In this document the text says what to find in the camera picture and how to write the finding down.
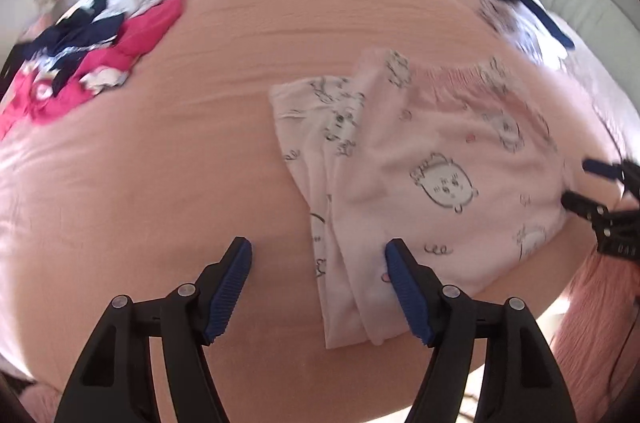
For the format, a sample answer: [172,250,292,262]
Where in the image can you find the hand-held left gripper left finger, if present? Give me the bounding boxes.
[54,237,252,423]

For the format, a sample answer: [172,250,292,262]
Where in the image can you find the white folded cloth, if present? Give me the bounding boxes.
[474,0,567,65]

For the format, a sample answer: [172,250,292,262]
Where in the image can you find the person's pink fleece clothing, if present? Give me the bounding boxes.
[552,247,640,406]

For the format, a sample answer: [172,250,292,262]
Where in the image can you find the pile of mixed clothes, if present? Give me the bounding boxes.
[0,0,187,141]

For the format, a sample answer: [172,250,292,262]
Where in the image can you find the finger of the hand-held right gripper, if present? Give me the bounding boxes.
[582,158,640,200]
[560,191,640,257]

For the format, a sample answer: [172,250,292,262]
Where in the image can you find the pink cartoon print pajama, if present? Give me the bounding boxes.
[269,48,571,350]

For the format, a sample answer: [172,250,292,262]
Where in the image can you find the navy crumpled garment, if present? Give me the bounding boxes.
[15,8,128,95]

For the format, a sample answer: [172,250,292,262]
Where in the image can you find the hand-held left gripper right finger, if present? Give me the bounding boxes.
[385,238,578,423]

